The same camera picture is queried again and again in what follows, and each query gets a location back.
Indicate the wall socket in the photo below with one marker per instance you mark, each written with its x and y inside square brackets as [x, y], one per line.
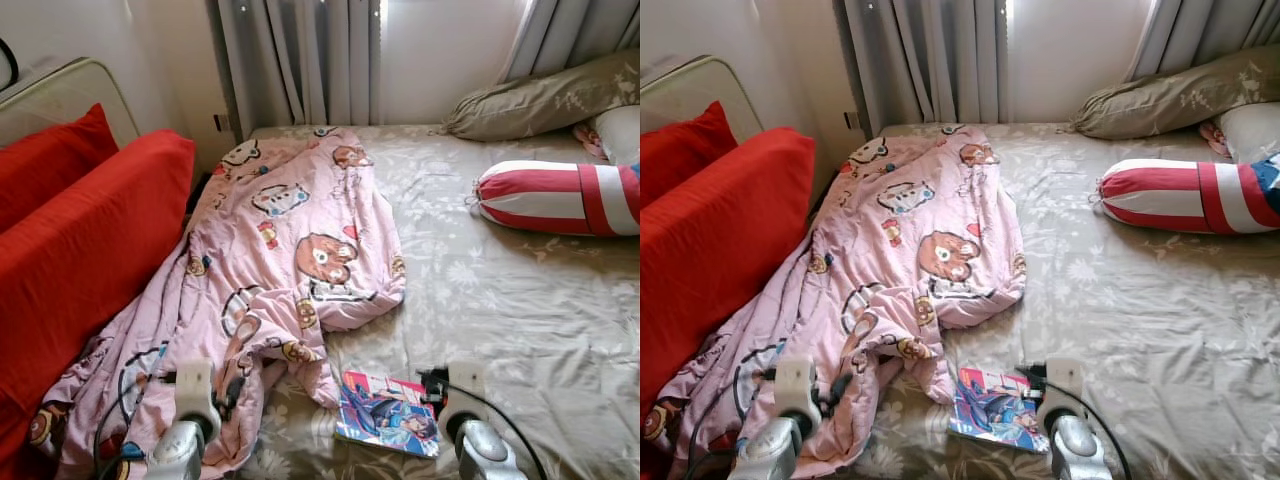
[222, 123]
[851, 120]

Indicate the red cushion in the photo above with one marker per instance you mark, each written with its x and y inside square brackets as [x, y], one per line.
[680, 150]
[50, 160]

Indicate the olive floral pillow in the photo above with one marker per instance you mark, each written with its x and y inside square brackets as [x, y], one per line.
[1170, 100]
[540, 100]

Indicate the grey striped curtain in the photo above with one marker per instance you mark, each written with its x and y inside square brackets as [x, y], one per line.
[1210, 30]
[925, 60]
[580, 30]
[300, 60]

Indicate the white rounded mattress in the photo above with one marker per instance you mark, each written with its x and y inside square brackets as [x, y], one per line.
[700, 90]
[70, 95]

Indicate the red white striped bolster pillow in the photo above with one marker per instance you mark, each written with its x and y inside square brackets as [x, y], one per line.
[540, 195]
[1160, 195]

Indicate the colourful comic book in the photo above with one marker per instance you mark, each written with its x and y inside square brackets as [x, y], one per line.
[385, 415]
[995, 412]

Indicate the small pink patterned pillow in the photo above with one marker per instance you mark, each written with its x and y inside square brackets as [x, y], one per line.
[588, 140]
[1213, 140]

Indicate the grey floral bed sheet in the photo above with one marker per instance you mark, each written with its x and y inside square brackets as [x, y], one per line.
[1130, 290]
[500, 290]

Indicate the pink cartoon print blanket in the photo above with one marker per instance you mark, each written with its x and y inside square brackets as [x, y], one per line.
[900, 250]
[270, 250]

